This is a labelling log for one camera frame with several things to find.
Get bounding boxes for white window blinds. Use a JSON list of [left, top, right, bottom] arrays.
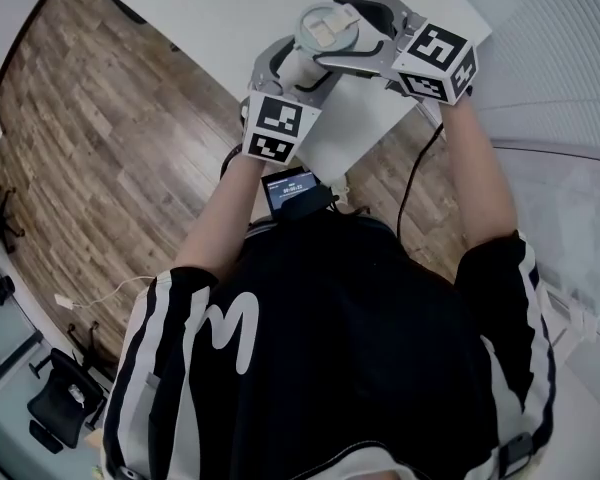
[[437, 0, 600, 164]]

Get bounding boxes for white square table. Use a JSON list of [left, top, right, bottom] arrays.
[[108, 0, 494, 190]]

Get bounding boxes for person's left forearm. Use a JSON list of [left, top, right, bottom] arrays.
[[172, 156, 267, 282]]

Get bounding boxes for person's right forearm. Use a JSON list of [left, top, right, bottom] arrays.
[[438, 98, 519, 262]]

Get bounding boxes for black harness buckle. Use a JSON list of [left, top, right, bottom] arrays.
[[499, 432, 534, 475]]

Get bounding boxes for grey glass desk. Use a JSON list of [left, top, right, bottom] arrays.
[[0, 265, 46, 399]]

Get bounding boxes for black cable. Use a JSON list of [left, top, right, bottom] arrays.
[[395, 123, 446, 240], [219, 142, 245, 180]]

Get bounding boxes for white lidded cup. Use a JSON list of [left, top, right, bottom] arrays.
[[277, 50, 332, 90]]

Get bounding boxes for black chest device with screen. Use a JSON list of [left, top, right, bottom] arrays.
[[260, 166, 339, 220]]

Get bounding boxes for person's black white striped shirt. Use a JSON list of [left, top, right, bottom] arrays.
[[101, 212, 558, 480]]

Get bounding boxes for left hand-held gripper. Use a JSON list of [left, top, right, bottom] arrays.
[[238, 35, 343, 166]]

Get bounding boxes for light wooden table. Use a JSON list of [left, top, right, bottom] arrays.
[[86, 427, 106, 469]]

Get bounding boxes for white charger with cable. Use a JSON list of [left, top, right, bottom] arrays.
[[54, 275, 157, 311]]

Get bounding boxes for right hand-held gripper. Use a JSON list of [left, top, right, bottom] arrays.
[[311, 0, 480, 106]]

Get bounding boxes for round grey-white plastic disc part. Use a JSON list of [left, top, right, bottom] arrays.
[[294, 1, 363, 60]]

